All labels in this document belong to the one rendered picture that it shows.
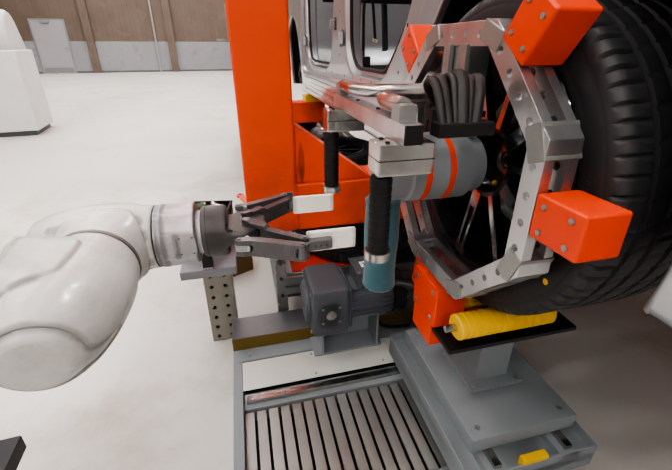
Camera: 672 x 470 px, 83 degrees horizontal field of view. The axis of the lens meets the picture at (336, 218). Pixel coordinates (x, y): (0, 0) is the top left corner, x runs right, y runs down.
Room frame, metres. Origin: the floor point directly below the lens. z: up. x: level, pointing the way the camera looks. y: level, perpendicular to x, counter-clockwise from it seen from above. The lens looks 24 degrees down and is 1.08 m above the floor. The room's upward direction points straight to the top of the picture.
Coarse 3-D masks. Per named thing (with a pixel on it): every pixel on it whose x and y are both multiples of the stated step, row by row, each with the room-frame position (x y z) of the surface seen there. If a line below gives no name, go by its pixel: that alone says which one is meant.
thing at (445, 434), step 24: (408, 360) 0.93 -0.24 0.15; (408, 384) 0.87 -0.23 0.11; (432, 408) 0.75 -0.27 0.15; (432, 432) 0.71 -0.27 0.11; (456, 432) 0.68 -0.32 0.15; (552, 432) 0.66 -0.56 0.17; (576, 432) 0.68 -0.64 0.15; (456, 456) 0.60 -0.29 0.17; (480, 456) 0.60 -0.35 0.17; (504, 456) 0.61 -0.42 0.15; (528, 456) 0.59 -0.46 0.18; (552, 456) 0.60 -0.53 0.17; (576, 456) 0.61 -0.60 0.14
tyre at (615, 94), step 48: (624, 0) 0.69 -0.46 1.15; (576, 48) 0.61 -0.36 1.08; (624, 48) 0.58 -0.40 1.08; (576, 96) 0.59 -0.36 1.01; (624, 96) 0.53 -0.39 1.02; (624, 144) 0.51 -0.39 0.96; (624, 192) 0.49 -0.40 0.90; (624, 240) 0.49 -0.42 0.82; (528, 288) 0.59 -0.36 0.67; (576, 288) 0.51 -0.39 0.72; (624, 288) 0.55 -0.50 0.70
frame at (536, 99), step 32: (448, 32) 0.82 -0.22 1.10; (480, 32) 0.72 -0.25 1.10; (416, 64) 0.95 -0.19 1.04; (512, 64) 0.62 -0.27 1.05; (512, 96) 0.61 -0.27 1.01; (544, 96) 0.61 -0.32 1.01; (544, 128) 0.53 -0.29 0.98; (576, 128) 0.54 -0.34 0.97; (544, 160) 0.52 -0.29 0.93; (576, 160) 0.53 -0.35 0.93; (544, 192) 0.52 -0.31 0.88; (416, 224) 0.90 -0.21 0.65; (512, 224) 0.55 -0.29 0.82; (448, 256) 0.79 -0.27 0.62; (512, 256) 0.53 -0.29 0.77; (544, 256) 0.53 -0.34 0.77; (448, 288) 0.69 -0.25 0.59; (480, 288) 0.60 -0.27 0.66
